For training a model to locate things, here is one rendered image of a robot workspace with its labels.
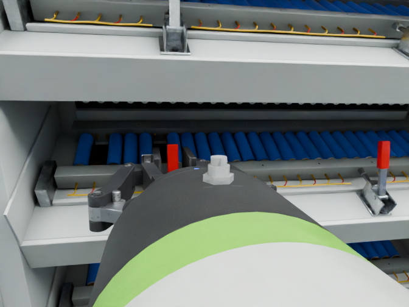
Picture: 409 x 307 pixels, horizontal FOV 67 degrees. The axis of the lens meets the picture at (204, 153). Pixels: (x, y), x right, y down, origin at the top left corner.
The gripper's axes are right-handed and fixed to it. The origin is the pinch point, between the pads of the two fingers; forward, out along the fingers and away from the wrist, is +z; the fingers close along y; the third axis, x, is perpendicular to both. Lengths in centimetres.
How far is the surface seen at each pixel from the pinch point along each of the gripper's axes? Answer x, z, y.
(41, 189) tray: -2.7, 1.8, -14.3
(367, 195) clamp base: -5.0, 1.0, 25.7
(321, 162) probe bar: -1.3, 4.9, 21.0
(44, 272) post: -14.7, 5.1, -15.9
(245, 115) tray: 4.6, 13.6, 12.5
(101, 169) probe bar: -1.4, 4.9, -8.4
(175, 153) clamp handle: 1.3, 0.0, 0.3
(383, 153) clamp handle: 0.7, -0.1, 26.3
